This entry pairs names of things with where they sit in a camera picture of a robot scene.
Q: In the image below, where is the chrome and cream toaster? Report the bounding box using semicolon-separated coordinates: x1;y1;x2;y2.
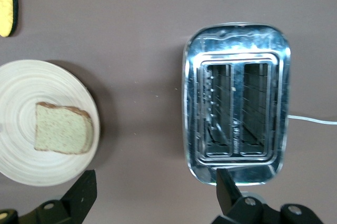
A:
181;22;292;201

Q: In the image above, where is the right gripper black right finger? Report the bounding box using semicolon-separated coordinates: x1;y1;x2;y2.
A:
210;167;268;224

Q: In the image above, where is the brown bread slice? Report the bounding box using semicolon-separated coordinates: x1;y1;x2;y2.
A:
34;102;95;155

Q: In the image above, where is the white toaster power cable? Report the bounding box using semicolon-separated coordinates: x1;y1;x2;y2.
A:
286;114;337;125

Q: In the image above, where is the brown table cover cloth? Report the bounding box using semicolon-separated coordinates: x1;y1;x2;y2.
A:
0;0;337;224

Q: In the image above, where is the yellow quilted oven mitt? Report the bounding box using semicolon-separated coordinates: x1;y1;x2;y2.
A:
0;0;19;38

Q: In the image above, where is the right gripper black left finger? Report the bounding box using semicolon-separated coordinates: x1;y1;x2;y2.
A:
18;169;98;224

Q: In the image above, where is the round light wooden plate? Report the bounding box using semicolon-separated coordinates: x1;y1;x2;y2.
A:
0;60;101;187

